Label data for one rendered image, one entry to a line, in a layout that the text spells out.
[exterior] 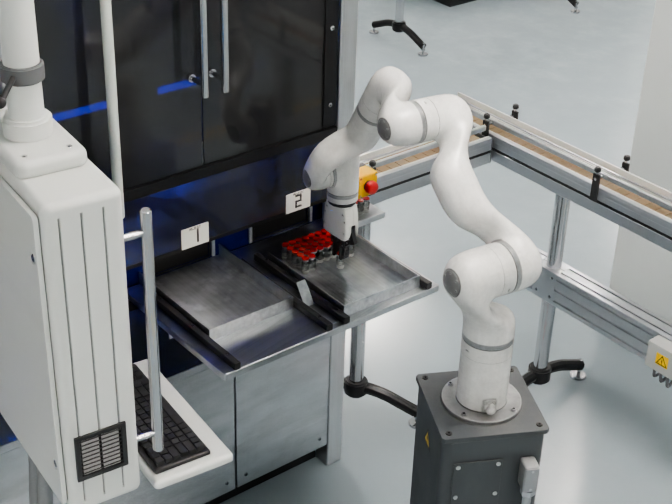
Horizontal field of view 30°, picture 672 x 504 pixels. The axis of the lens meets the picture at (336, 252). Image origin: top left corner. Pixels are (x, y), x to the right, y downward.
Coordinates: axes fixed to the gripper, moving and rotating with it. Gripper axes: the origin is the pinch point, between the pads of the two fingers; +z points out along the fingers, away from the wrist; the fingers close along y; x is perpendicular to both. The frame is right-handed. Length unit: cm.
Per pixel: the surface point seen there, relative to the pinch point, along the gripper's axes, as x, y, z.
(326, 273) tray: -5.1, 0.4, 5.6
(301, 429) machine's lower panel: 1, -17, 74
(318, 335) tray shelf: -25.0, 22.5, 5.9
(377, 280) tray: 3.9, 11.4, 5.6
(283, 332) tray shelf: -31.4, 16.3, 5.8
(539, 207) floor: 200, -101, 94
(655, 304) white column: 149, 2, 73
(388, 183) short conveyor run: 42, -28, 4
